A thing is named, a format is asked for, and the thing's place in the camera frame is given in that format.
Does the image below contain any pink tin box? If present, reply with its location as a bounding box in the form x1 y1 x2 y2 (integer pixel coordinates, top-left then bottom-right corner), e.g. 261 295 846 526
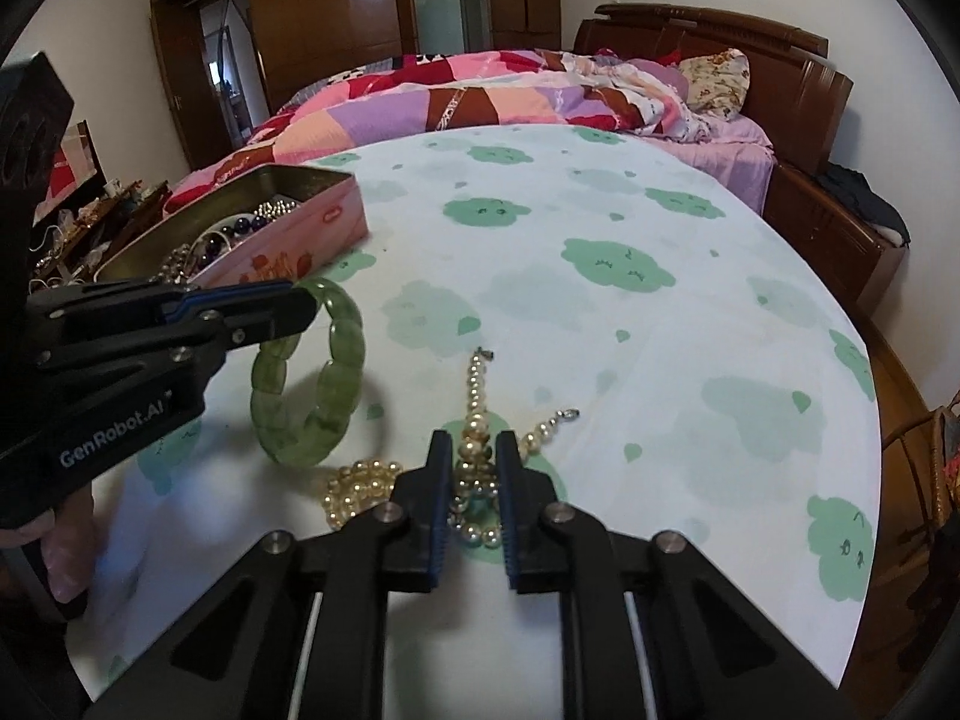
94 165 368 293

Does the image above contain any wooden wardrobe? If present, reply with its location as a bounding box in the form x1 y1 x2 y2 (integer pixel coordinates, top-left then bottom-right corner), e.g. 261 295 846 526
146 0 563 170

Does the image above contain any green stone segment bracelet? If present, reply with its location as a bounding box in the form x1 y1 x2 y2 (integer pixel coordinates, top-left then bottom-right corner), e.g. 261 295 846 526
250 276 368 466

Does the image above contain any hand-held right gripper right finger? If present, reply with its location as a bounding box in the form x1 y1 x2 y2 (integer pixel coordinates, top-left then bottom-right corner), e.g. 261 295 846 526
495 430 863 720

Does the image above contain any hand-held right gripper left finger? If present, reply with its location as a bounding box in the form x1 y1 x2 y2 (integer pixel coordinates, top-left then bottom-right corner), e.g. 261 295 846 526
82 429 458 720

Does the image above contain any wooden bed headboard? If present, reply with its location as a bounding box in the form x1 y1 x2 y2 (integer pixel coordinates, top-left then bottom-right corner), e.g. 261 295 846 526
574 4 856 173

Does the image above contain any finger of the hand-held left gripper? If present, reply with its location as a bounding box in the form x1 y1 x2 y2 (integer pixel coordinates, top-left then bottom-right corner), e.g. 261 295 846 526
45 289 320 376
26 279 295 325

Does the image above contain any person's left hand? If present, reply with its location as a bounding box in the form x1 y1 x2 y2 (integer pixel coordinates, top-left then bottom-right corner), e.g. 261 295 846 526
0 481 100 606

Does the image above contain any patchwork quilt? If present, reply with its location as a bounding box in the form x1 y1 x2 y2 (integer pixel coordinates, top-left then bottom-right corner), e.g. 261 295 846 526
165 47 773 215

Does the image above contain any wicker chair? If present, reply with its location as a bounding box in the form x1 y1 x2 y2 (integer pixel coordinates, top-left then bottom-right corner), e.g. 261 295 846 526
881 390 960 608

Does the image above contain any pearl necklace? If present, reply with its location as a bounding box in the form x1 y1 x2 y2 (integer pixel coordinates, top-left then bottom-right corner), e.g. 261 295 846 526
321 347 582 552

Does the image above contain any wooden nightstand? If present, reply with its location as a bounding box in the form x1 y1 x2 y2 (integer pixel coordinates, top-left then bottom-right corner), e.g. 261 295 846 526
765 161 908 316

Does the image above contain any red white board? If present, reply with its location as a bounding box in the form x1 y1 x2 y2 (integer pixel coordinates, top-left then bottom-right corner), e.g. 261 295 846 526
45 120 106 218

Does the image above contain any dark purple bead bracelet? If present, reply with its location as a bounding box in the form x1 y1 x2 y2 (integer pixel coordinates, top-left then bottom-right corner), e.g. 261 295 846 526
201 214 268 256

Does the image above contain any cluttered wooden desk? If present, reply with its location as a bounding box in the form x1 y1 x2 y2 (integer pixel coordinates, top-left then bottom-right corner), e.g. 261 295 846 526
30 180 173 293

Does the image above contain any floral pillow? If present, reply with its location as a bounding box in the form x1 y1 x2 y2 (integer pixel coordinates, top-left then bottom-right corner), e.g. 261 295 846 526
679 49 751 121

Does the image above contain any dark clothing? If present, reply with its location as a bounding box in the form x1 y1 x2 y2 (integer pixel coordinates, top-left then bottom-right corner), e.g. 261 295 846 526
817 165 912 245

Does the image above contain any silver bead bracelet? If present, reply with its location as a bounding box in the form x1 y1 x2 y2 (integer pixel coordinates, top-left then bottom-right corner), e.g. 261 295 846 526
247 195 302 224

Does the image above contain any white green cloud tablecloth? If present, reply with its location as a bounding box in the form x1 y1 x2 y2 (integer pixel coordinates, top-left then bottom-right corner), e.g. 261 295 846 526
75 124 878 702

